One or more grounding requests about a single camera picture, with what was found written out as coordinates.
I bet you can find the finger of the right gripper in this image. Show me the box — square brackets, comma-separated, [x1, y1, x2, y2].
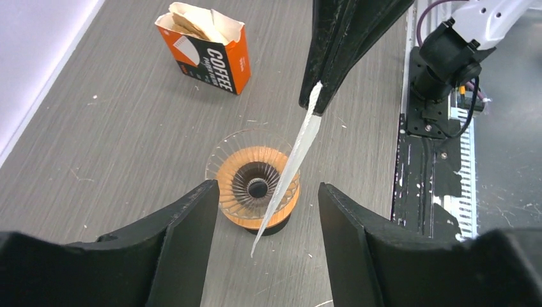
[298, 1, 352, 111]
[315, 1, 414, 116]

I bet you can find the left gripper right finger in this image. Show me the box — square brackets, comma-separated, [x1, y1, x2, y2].
[318, 183, 541, 306]

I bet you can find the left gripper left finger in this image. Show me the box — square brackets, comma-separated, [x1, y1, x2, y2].
[1, 180, 219, 306]

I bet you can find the light wooden ring holder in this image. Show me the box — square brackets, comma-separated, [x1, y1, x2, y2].
[206, 146, 288, 230]

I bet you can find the clear glass dripper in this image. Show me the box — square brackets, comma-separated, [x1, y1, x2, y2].
[205, 129, 292, 224]

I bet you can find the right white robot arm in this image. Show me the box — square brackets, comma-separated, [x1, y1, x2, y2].
[298, 1, 533, 116]

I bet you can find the orange coffee filter box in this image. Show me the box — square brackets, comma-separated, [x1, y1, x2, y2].
[155, 2, 251, 95]

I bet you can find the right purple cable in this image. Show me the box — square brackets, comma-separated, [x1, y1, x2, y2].
[415, 0, 492, 105]

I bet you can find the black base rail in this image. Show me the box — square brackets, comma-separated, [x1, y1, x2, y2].
[391, 47, 478, 241]

